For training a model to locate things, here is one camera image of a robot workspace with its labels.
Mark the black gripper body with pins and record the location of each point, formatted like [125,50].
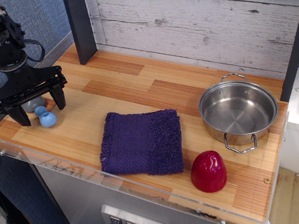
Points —
[27,83]

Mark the stainless steel cabinet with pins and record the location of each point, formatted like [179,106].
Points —
[89,196]

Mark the red plastic pepper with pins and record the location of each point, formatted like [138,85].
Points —
[208,173]

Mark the purple towel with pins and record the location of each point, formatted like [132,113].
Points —
[148,143]

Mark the dark left post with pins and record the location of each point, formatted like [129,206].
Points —
[81,28]

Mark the blue and grey spoon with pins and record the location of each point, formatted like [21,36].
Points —
[37,106]

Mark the stainless steel pot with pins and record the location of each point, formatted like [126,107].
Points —
[238,112]

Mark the clear acrylic guard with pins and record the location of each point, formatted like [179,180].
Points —
[112,82]

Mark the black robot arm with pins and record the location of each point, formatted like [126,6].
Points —
[12,44]

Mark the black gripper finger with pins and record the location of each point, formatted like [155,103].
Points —
[58,96]
[18,114]

